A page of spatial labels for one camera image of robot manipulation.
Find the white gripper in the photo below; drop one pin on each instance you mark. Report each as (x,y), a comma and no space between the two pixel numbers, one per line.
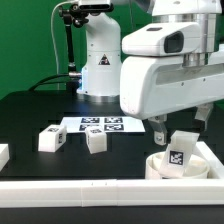
(156,86)

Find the white round stool seat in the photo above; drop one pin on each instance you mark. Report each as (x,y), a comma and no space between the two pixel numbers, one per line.
(197,168)

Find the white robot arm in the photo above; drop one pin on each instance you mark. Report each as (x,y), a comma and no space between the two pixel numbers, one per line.
(186,28)

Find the white U-shaped fence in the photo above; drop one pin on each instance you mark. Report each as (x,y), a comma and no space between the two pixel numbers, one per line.
(89,193)

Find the white marker sheet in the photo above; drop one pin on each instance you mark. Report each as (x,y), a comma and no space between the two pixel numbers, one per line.
(108,124)

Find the black rear camera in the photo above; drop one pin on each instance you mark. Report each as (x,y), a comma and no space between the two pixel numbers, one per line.
(95,5)

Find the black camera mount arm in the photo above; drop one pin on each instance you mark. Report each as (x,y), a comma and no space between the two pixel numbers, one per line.
(72,17)

